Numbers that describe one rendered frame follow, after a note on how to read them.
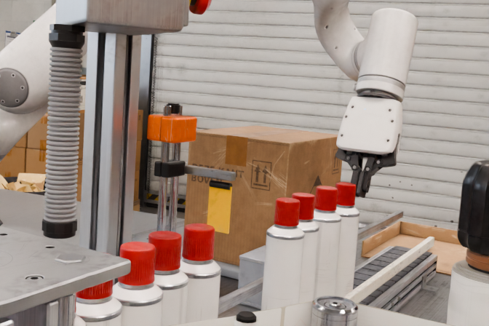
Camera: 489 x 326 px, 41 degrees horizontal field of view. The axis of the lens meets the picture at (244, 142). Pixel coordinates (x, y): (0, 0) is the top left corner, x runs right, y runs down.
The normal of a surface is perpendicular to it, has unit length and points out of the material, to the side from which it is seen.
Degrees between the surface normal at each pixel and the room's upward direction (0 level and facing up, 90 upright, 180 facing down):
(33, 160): 89
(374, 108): 67
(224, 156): 90
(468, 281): 92
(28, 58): 77
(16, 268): 0
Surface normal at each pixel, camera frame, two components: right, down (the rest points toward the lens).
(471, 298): -0.76, 0.02
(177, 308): 0.65, 0.12
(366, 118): -0.45, -0.29
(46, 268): 0.07, -0.99
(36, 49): 0.13, -0.12
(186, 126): 0.86, 0.11
